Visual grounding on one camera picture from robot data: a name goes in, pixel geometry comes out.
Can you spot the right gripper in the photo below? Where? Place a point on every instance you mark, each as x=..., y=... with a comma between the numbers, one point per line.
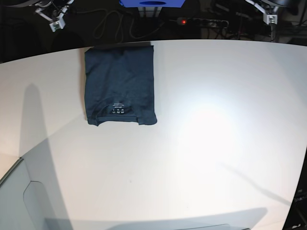
x=53, y=10

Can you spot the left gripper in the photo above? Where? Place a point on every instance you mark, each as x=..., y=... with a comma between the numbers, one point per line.
x=264, y=6

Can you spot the dark blue T-shirt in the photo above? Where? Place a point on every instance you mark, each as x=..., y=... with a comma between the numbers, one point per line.
x=119, y=85

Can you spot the black power strip red light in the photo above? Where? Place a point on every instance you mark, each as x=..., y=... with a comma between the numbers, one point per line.
x=202, y=22

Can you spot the blue plastic box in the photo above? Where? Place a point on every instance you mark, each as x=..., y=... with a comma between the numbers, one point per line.
x=152, y=3

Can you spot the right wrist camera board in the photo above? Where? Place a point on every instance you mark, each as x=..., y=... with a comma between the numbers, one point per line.
x=57, y=25

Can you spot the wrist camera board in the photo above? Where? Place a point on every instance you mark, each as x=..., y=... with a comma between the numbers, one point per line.
x=270, y=18
x=57, y=25

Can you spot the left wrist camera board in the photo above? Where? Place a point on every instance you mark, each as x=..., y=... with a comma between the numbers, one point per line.
x=270, y=18

